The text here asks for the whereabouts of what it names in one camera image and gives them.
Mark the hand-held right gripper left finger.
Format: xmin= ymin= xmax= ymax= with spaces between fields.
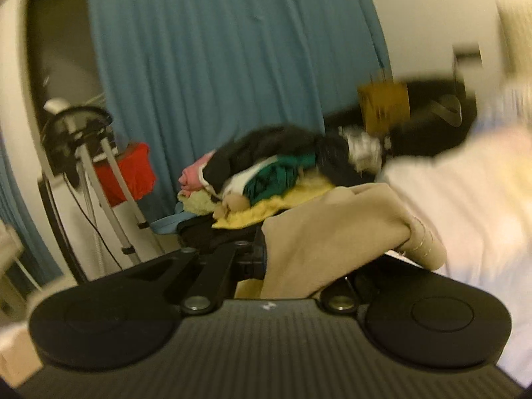
xmin=120 ymin=226 xmax=269 ymax=317

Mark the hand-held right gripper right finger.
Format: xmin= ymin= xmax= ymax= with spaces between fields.
xmin=319 ymin=254 xmax=422 ymax=315

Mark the beige garment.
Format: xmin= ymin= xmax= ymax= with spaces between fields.
xmin=262 ymin=183 xmax=447 ymax=300

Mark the yellow towel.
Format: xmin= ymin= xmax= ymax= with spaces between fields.
xmin=212 ymin=179 xmax=337 ymax=230

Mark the dark cloth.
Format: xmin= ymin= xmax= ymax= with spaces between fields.
xmin=178 ymin=216 xmax=267 ymax=254

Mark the white garment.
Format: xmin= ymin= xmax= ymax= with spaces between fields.
xmin=199 ymin=162 xmax=271 ymax=201

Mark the pale yellow-green garment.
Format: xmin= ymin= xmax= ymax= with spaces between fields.
xmin=178 ymin=189 xmax=221 ymax=217

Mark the green garment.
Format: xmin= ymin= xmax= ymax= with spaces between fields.
xmin=243 ymin=154 xmax=319 ymax=208

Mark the light blue garment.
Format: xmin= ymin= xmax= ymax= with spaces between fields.
xmin=150 ymin=212 xmax=196 ymax=235

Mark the pink garment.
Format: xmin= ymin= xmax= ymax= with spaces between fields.
xmin=179 ymin=154 xmax=217 ymax=196

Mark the black garment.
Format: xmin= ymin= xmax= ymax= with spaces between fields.
xmin=203 ymin=124 xmax=362 ymax=200

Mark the pastel white duvet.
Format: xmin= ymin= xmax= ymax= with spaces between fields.
xmin=374 ymin=87 xmax=532 ymax=387

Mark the red cloth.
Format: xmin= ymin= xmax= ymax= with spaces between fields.
xmin=93 ymin=142 xmax=158 ymax=208

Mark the grey white cloth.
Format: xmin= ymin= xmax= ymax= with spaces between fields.
xmin=340 ymin=126 xmax=384 ymax=164

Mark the black bag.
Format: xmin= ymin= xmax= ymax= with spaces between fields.
xmin=324 ymin=77 xmax=478 ymax=163

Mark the brown cardboard box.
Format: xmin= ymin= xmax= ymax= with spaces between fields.
xmin=357 ymin=81 xmax=412 ymax=134

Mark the blue curtain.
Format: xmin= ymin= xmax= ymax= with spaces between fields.
xmin=85 ymin=0 xmax=393 ymax=225
xmin=0 ymin=129 xmax=63 ymax=296

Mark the dark window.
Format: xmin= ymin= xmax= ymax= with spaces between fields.
xmin=26 ymin=0 xmax=109 ymax=134

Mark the black cable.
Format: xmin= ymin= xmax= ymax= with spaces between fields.
xmin=62 ymin=172 xmax=123 ymax=267

